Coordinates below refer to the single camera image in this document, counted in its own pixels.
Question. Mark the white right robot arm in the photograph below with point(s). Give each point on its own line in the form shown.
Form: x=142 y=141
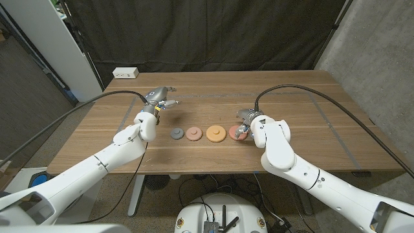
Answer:
x=323 y=187

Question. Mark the black curtain backdrop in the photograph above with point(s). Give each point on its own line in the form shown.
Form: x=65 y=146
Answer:
x=207 y=32

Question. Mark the white power strip box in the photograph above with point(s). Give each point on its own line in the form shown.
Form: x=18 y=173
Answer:
x=125 y=72

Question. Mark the white table leg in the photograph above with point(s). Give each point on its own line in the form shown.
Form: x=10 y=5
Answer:
x=137 y=194

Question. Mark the white robot torso base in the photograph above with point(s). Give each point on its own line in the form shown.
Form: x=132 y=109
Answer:
x=191 y=213

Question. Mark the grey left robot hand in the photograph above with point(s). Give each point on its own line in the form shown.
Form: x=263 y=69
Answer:
x=154 y=94

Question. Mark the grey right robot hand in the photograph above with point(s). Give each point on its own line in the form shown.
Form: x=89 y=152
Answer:
x=247 y=114

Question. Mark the black antenna electronics module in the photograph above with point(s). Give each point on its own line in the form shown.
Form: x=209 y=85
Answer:
x=211 y=226

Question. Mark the round black floor fan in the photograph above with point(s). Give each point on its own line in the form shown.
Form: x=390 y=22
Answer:
x=157 y=182

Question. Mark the grey table leg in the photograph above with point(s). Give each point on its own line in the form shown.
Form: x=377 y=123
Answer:
x=305 y=204

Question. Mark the black power adapter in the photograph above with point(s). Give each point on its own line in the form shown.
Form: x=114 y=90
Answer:
x=279 y=225

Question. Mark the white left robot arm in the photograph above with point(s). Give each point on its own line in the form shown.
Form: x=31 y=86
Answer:
x=84 y=174

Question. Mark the white wall panel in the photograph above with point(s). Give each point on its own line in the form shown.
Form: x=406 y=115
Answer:
x=48 y=39

